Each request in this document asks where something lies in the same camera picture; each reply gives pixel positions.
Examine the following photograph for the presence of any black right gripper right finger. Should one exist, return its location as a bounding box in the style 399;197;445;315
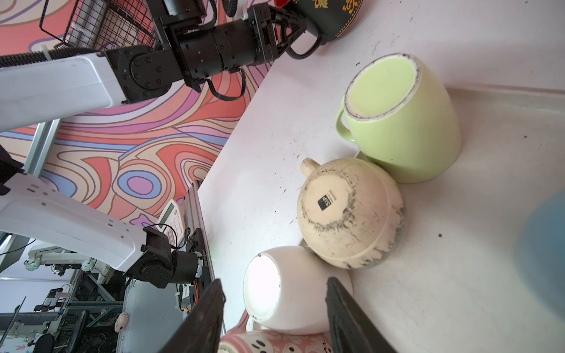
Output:
325;277;397;353

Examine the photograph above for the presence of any white desk telephone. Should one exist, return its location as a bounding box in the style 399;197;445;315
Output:
156;199;186;248

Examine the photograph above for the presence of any cream speckled round mug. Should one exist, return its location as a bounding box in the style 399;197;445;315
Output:
297;158;406;270

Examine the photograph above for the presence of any light green mug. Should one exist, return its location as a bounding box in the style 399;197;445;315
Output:
335;53;462;184

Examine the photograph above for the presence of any black skull mug red inside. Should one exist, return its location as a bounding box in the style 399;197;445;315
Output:
274;0;363;60

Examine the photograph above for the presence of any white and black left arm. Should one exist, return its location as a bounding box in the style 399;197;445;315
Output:
1;1;308;288

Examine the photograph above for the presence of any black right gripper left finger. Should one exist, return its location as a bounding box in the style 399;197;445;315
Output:
158;279;225;353

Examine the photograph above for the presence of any light blue mug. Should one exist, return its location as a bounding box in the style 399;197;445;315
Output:
515;191;564;320

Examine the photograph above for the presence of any white small mug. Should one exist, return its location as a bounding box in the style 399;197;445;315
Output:
243;246;353;335

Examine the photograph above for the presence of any black wire basket left wall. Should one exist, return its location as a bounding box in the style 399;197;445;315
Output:
39;1;156;51

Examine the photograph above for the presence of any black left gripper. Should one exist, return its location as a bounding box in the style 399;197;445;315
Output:
177;4;327;82

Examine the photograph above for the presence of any pink patterned mug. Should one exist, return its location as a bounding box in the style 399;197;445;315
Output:
218;311;334;353

